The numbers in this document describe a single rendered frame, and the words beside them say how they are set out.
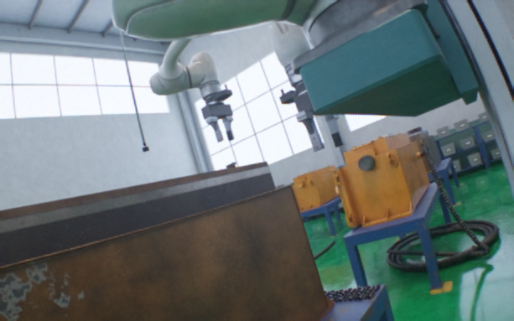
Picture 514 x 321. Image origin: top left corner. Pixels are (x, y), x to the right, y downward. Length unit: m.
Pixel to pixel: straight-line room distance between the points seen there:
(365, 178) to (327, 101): 2.74
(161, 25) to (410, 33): 0.27
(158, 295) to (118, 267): 0.13
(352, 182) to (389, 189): 0.37
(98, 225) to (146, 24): 0.64
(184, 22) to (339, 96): 0.19
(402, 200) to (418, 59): 2.73
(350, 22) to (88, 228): 0.78
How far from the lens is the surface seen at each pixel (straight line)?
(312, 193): 6.82
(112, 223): 0.93
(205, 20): 0.38
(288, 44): 0.91
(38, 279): 0.79
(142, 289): 0.87
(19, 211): 0.87
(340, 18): 0.39
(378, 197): 3.09
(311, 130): 0.82
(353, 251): 2.98
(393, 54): 0.35
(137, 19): 0.38
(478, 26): 0.51
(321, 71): 0.37
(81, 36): 13.13
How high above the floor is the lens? 1.23
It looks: 7 degrees up
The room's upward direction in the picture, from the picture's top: 18 degrees counter-clockwise
